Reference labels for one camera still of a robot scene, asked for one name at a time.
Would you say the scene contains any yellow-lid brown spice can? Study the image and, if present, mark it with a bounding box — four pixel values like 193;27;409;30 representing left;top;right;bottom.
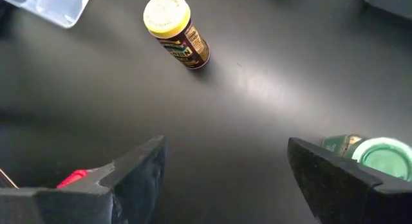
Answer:
143;0;212;70

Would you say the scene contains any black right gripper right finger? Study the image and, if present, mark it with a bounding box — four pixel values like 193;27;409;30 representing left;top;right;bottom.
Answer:
287;136;412;224

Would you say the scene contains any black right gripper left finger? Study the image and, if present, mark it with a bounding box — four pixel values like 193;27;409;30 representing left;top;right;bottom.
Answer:
0;135;167;224

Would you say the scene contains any red-lid smoked paprika tin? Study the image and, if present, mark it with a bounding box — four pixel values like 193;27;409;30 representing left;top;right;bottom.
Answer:
56;169;89;189

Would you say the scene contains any green-lid oregano jar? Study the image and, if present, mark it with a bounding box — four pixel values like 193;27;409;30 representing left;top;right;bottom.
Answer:
320;133;412;182

